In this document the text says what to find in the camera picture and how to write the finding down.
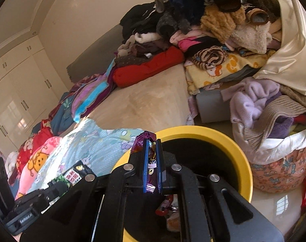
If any blue leaf print quilt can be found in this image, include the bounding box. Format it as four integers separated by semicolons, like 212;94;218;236
48;92;79;137

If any yellow cartoon blanket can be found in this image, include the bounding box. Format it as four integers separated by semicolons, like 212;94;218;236
184;50;277;95

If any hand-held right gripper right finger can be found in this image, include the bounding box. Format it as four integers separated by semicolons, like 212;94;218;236
155;138;285;242

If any light blue cat print blanket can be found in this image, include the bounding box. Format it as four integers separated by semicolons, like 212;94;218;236
29;118;146;197

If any purple snack wrapper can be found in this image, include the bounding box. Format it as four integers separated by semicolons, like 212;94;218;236
130;130;164;194

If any striped pillow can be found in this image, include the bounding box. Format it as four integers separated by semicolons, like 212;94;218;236
72;63;117;123

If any red folded garment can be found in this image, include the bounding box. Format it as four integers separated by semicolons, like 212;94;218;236
113;47;185;89

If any grey headboard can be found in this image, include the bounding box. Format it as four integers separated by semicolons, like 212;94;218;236
66;24;124;83

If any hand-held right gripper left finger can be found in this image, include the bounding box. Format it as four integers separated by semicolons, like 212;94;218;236
19;137;148;242

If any purple towel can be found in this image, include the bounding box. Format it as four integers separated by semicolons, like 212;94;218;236
270;116;294;139

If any white cloth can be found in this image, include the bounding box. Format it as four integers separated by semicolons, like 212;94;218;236
232;121;306;165

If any dark dotted garment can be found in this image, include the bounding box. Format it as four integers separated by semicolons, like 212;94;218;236
115;42;171;67

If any navy fuzzy garment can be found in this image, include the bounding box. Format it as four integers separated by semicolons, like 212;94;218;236
169;0;205;27

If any black jacket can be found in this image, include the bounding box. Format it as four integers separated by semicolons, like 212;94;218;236
120;1;158;43

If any grey fuzzy garment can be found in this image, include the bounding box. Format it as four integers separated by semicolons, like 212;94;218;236
157;10;191;37

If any pink bear print blanket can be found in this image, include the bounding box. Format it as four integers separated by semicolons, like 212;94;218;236
16;136;64;199

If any cream knit garment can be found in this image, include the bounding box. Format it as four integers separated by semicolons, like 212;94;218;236
118;31;162;56

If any grey box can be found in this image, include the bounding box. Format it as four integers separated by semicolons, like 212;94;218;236
196;89;234;123

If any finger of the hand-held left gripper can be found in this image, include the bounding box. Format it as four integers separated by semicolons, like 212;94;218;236
40;181;71;204

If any red floral quilt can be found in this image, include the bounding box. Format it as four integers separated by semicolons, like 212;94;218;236
17;126;54;165

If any cream satin cloth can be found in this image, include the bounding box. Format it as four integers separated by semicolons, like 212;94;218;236
254;0;306;96

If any white fleece garment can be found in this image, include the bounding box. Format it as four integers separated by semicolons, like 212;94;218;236
230;21;273;54

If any tiger striped garment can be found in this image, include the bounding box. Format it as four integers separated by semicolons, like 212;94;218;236
192;46;230;71

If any red snack packet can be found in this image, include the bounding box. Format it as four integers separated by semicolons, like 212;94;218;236
155;195;179;216

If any mustard fuzzy garment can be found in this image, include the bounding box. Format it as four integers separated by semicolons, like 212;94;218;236
201;5;246;43

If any maroon floral cloth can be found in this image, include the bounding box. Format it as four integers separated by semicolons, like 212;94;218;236
70;74;108;91

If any beige bed sheet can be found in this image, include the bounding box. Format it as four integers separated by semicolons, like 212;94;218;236
87;63;194;131

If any beige ribbed sweater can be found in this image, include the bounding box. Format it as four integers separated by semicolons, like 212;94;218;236
244;96;306;147

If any dark printed snack packet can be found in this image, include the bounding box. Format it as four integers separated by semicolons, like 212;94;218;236
48;160;93;190

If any yellow trash bin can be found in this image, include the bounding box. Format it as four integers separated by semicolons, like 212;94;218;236
113;125;253;242

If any pink garment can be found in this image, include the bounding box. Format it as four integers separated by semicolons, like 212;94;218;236
178;37;209;52

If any pink cartoon print cloth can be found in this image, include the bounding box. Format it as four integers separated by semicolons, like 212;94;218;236
251;146;306;193

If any white wardrobe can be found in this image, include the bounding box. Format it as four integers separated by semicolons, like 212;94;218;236
0;34;69;152

